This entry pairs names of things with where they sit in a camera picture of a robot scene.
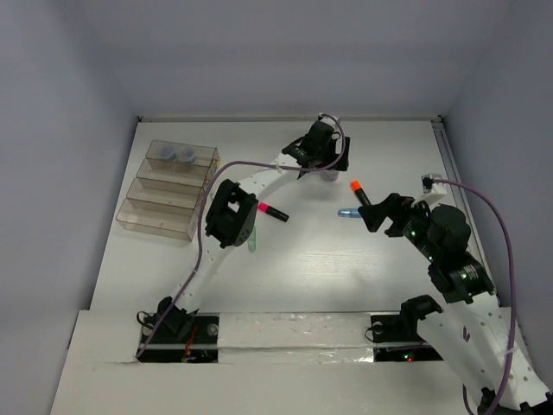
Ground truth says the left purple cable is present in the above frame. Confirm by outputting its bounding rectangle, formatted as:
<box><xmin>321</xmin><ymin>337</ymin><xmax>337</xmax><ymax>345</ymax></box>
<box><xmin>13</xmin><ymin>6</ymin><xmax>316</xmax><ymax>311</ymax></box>
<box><xmin>136</xmin><ymin>112</ymin><xmax>346</xmax><ymax>360</ymax></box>

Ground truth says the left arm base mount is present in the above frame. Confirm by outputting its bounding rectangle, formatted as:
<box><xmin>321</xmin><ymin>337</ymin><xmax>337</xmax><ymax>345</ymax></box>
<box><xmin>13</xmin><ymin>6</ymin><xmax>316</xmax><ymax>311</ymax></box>
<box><xmin>137</xmin><ymin>311</ymin><xmax>219</xmax><ymax>363</ymax></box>

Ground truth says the pink cap black highlighter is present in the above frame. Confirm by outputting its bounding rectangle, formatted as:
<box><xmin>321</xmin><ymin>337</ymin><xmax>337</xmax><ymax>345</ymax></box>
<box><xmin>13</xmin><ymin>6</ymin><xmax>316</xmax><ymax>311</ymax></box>
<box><xmin>257</xmin><ymin>202</ymin><xmax>289</xmax><ymax>223</ymax></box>

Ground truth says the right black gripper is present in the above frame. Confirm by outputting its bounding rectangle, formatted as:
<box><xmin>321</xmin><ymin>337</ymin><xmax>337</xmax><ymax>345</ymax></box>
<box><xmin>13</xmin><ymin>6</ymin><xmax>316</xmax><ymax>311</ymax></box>
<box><xmin>356</xmin><ymin>191</ymin><xmax>439</xmax><ymax>261</ymax></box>

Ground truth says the green correction tape pen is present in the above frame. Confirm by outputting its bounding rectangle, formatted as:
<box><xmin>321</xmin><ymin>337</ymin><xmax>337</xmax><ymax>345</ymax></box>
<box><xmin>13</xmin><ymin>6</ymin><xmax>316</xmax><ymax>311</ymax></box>
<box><xmin>247</xmin><ymin>227</ymin><xmax>257</xmax><ymax>253</ymax></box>

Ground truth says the aluminium rail right edge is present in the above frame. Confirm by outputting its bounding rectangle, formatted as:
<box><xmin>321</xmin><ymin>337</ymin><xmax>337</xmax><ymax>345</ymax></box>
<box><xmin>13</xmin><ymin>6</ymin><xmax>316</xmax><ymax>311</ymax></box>
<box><xmin>430</xmin><ymin>117</ymin><xmax>493</xmax><ymax>280</ymax></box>

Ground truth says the clear tub of clips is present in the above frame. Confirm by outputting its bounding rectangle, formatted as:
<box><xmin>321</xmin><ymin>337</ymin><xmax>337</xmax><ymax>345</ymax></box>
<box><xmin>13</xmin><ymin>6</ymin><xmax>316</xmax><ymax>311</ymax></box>
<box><xmin>158</xmin><ymin>146</ymin><xmax>176</xmax><ymax>161</ymax></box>

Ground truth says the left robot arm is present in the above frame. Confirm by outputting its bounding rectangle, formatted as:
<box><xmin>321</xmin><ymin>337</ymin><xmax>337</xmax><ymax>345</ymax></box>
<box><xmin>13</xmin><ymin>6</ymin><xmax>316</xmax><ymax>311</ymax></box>
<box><xmin>151</xmin><ymin>113</ymin><xmax>350</xmax><ymax>342</ymax></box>

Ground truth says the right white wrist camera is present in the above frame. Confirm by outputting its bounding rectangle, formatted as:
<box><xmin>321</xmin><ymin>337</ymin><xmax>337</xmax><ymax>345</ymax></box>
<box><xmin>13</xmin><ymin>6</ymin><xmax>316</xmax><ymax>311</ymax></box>
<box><xmin>418</xmin><ymin>173</ymin><xmax>447</xmax><ymax>206</ymax></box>

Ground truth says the clear clip tub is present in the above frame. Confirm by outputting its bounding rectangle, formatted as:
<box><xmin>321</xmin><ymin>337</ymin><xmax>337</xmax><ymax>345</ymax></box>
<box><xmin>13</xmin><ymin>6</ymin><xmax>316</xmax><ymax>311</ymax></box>
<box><xmin>176</xmin><ymin>147</ymin><xmax>196</xmax><ymax>164</ymax></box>
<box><xmin>321</xmin><ymin>170</ymin><xmax>339</xmax><ymax>182</ymax></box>

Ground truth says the blue correction tape pen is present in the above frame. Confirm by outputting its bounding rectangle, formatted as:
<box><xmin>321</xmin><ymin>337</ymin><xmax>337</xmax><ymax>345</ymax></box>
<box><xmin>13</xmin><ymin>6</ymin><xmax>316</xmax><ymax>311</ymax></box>
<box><xmin>338</xmin><ymin>208</ymin><xmax>361</xmax><ymax>219</ymax></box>

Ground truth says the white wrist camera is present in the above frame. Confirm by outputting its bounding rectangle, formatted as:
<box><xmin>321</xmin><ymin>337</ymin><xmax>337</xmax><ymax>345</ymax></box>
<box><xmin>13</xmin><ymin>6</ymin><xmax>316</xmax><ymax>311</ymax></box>
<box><xmin>317</xmin><ymin>112</ymin><xmax>340</xmax><ymax>125</ymax></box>
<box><xmin>418</xmin><ymin>173</ymin><xmax>447</xmax><ymax>206</ymax></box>

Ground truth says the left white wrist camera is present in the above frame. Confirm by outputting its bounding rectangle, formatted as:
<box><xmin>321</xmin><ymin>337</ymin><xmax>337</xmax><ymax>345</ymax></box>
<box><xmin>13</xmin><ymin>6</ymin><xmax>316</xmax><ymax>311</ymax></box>
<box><xmin>317</xmin><ymin>112</ymin><xmax>340</xmax><ymax>125</ymax></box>

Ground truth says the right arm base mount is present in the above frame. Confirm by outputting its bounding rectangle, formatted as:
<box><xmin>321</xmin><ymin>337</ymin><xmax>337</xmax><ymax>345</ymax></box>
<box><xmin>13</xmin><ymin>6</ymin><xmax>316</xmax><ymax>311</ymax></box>
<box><xmin>365</xmin><ymin>314</ymin><xmax>442</xmax><ymax>363</ymax></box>

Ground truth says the clear tiered organizer box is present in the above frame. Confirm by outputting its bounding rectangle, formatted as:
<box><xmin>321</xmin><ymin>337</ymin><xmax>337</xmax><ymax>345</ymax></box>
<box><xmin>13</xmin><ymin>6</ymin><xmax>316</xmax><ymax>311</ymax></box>
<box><xmin>116</xmin><ymin>140</ymin><xmax>219</xmax><ymax>241</ymax></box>

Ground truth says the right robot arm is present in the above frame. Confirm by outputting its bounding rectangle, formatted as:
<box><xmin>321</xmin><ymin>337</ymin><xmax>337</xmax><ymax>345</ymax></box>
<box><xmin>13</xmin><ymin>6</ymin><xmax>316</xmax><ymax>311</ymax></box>
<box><xmin>354</xmin><ymin>189</ymin><xmax>552</xmax><ymax>414</ymax></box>

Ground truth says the orange cap black highlighter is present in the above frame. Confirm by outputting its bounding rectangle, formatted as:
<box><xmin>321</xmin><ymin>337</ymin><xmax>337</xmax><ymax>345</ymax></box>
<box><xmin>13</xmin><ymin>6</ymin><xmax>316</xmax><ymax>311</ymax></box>
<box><xmin>350</xmin><ymin>181</ymin><xmax>371</xmax><ymax>207</ymax></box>

